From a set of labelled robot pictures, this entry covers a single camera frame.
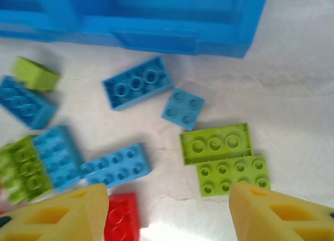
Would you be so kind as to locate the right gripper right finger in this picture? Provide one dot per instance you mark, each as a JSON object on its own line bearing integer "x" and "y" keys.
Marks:
{"x": 281, "y": 220}

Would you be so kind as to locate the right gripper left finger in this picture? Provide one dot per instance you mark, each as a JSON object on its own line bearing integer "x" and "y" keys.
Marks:
{"x": 52, "y": 217}

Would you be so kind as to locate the red lego brick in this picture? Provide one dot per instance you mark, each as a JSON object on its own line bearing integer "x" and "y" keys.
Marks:
{"x": 121, "y": 217}

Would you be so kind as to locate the small green lego brick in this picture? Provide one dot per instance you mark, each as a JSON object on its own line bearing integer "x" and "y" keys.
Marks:
{"x": 35, "y": 75}

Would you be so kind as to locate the small blue lego brick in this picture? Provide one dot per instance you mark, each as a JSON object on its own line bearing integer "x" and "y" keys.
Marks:
{"x": 182, "y": 108}

